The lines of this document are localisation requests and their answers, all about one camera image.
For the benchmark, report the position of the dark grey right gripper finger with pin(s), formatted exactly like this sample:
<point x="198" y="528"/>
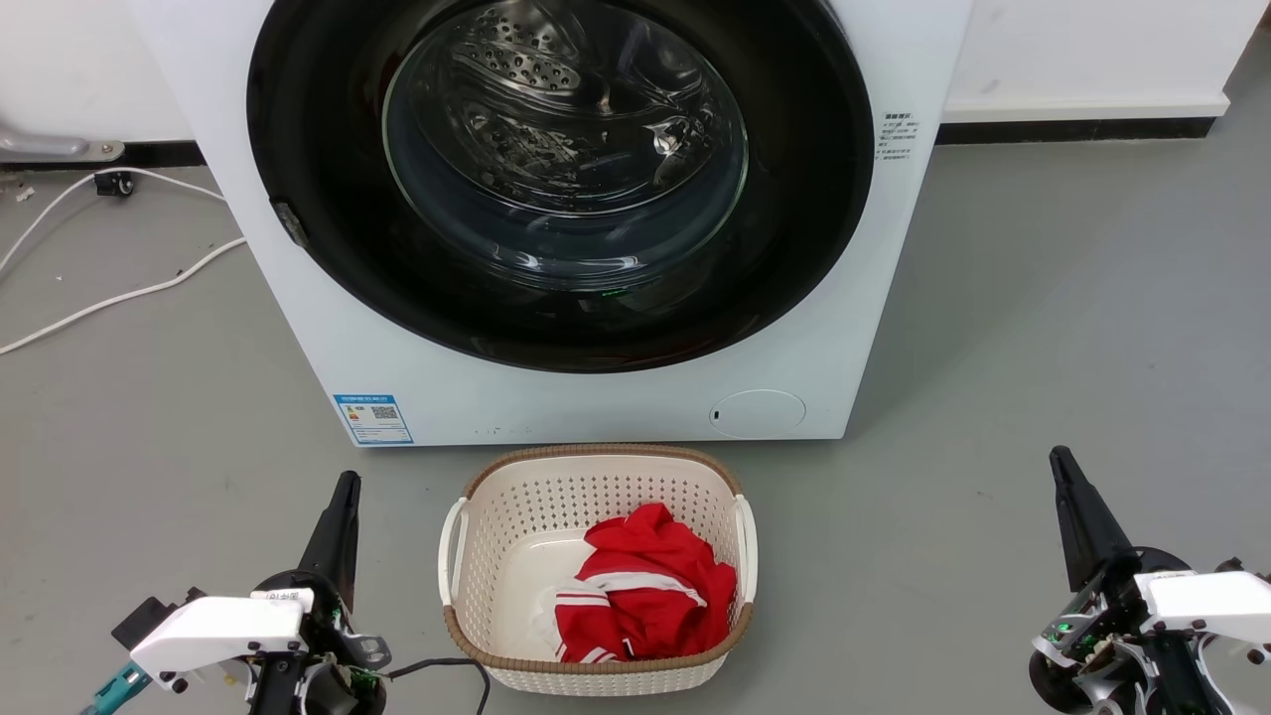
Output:
<point x="1100" y="531"/>
<point x="1070" y="526"/>

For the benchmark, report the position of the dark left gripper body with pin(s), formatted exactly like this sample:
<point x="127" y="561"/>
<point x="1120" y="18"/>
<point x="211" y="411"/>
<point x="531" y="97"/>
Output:
<point x="328" y="685"/>

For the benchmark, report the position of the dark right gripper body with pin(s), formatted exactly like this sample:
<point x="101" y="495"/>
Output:
<point x="1102" y="665"/>

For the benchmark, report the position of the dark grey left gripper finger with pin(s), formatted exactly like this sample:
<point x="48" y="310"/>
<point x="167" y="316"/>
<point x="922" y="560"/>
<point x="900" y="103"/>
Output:
<point x="326" y="546"/>
<point x="349" y="556"/>

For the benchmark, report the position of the black round glass washer door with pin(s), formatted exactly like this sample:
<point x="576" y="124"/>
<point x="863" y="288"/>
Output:
<point x="328" y="248"/>

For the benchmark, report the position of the white front-load washing machine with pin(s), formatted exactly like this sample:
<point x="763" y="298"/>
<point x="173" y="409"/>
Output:
<point x="596" y="407"/>

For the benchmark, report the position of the blue energy label sticker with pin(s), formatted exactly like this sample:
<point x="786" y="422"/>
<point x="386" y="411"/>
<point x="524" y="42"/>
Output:
<point x="373" y="419"/>

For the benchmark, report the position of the cream perforated laundry basket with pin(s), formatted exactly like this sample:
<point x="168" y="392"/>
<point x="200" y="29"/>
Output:
<point x="496" y="556"/>

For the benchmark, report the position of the red white-striped garment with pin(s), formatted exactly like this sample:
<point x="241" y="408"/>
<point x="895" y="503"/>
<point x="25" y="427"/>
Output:
<point x="655" y="606"/>

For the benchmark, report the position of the round white filter cover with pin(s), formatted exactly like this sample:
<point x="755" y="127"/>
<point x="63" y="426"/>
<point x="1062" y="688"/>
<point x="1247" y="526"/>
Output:
<point x="758" y="413"/>

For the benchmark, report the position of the black caster wheel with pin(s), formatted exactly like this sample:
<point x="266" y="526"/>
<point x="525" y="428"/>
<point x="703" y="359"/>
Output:
<point x="117" y="184"/>

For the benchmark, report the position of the printed text label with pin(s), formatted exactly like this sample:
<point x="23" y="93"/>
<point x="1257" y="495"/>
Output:
<point x="896" y="137"/>

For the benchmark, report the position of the grey metal furniture leg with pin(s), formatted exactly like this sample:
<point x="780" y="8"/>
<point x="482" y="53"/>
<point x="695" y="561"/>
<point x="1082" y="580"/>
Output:
<point x="50" y="146"/>

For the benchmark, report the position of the steel washer drum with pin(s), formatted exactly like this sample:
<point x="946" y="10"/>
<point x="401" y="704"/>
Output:
<point x="556" y="109"/>

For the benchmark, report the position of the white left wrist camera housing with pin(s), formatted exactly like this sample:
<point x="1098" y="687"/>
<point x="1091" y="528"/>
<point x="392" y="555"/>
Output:
<point x="218" y="628"/>

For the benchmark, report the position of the black left camera plug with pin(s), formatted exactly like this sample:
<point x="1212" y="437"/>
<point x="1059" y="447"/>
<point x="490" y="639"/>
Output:
<point x="144" y="618"/>

